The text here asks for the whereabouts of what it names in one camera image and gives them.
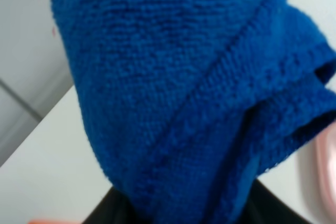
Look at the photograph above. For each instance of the yellow spatula with orange handle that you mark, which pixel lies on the yellow spatula with orange handle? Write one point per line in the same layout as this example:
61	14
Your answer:
52	221

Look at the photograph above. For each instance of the blue knitted towel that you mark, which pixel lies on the blue knitted towel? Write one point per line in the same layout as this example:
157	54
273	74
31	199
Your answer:
186	102

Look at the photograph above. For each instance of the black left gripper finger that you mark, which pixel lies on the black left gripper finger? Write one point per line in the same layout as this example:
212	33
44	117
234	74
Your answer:
262	207

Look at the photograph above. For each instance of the pink square plastic plate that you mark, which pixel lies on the pink square plastic plate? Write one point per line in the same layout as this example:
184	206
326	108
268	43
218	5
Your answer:
317	176

